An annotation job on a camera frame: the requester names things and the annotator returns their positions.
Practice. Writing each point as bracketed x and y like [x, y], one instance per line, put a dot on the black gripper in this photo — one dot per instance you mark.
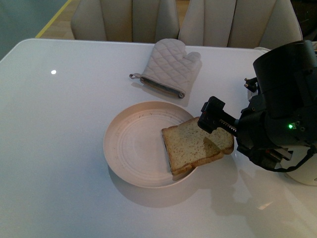
[264, 140]

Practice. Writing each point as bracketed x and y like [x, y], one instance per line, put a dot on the grey quilted oven mitt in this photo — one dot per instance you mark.
[170, 69]

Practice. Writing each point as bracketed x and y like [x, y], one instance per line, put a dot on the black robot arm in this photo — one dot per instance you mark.
[287, 79]

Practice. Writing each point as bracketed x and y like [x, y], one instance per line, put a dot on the left beige chair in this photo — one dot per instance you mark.
[142, 21]

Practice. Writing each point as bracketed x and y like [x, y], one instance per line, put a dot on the white silver toaster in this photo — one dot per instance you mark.
[306, 173]

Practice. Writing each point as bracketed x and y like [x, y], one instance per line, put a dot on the slice of toast bread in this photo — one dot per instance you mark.
[189, 146]

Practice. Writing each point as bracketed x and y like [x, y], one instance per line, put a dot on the beige chair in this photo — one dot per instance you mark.
[142, 21]
[240, 24]

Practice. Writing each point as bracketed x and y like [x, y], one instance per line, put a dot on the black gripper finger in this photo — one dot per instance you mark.
[167, 154]

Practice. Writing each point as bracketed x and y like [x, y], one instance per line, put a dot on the beige round plate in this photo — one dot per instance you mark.
[134, 147]

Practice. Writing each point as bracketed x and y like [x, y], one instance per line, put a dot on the right beige chair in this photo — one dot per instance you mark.
[240, 24]

